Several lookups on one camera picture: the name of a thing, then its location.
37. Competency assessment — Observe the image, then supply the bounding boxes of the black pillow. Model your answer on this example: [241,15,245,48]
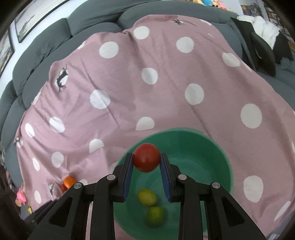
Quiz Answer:
[273,32,294,65]

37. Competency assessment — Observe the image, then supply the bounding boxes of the yellow-green lemon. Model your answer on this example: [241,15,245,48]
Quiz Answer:
[138,189,157,206]

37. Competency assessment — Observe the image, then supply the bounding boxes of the green plastic bowl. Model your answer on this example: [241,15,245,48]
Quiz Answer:
[113,128,234,240]

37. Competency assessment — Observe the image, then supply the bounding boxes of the green lime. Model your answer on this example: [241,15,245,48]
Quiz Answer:
[146,206,164,228]

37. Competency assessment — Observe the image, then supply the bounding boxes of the white fluffy blanket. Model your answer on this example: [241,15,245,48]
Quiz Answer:
[237,15,280,49]

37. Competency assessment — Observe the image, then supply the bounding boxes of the grey knitted cushion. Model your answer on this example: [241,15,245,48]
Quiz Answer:
[278,57,294,70]

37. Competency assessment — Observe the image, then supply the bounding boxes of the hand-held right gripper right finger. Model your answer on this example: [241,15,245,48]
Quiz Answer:
[160,152,268,240]

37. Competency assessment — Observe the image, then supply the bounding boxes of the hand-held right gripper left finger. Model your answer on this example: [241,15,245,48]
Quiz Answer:
[27,153,134,240]

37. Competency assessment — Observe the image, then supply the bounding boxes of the grey sofa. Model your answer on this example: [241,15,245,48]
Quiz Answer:
[0,0,295,185]

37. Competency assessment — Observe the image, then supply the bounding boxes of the black round cushion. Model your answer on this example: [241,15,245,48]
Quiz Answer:
[250,31,277,76]

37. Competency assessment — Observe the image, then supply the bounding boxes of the pink toy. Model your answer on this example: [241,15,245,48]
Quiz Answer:
[16,189,26,205]

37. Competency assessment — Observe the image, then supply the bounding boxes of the large red tomato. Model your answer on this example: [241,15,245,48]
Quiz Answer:
[134,143,160,173]

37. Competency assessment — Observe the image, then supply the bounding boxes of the narrow framed picture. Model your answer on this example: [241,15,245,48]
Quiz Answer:
[0,30,15,76]

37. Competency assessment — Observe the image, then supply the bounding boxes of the bookshelf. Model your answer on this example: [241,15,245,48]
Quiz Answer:
[263,0,284,26]

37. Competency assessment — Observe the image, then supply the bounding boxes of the colourful plush toys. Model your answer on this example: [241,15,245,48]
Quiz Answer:
[194,0,232,10]

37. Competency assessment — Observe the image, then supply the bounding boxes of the orange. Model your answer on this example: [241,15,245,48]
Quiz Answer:
[64,176,76,188]

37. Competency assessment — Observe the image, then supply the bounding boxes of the pink polka dot blanket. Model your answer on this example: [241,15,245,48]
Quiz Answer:
[14,14,295,240]

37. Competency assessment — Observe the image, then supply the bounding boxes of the large framed picture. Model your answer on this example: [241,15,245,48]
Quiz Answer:
[14,0,70,43]

